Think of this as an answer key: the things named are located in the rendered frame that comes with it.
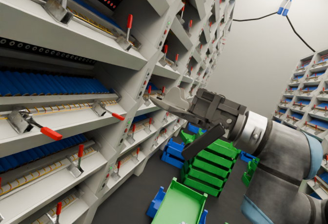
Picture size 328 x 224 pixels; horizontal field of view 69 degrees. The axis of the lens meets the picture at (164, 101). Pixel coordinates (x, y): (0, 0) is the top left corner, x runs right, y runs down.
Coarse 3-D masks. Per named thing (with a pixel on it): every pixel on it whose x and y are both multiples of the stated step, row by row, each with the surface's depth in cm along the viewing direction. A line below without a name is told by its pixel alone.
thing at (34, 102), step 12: (24, 96) 44; (36, 96) 47; (48, 96) 50; (60, 96) 54; (72, 96) 58; (84, 96) 63; (96, 96) 69; (108, 96) 76; (0, 108) 39; (12, 108) 41; (36, 108) 46
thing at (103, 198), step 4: (132, 172) 157; (128, 176) 151; (124, 180) 145; (116, 184) 130; (120, 184) 139; (112, 188) 126; (116, 188) 134; (108, 192) 121; (112, 192) 129; (104, 196) 118; (108, 196) 125; (104, 200) 121
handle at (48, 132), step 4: (28, 116) 40; (28, 120) 40; (32, 124) 40; (36, 124) 40; (40, 128) 39; (44, 128) 39; (48, 128) 40; (44, 132) 39; (48, 132) 39; (52, 132) 39; (56, 132) 40; (48, 136) 39; (52, 136) 39; (56, 136) 39; (60, 136) 39; (56, 140) 39
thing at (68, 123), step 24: (0, 48) 48; (96, 72) 86; (120, 96) 83; (0, 120) 39; (48, 120) 48; (72, 120) 55; (96, 120) 63; (120, 120) 84; (0, 144) 36; (24, 144) 42
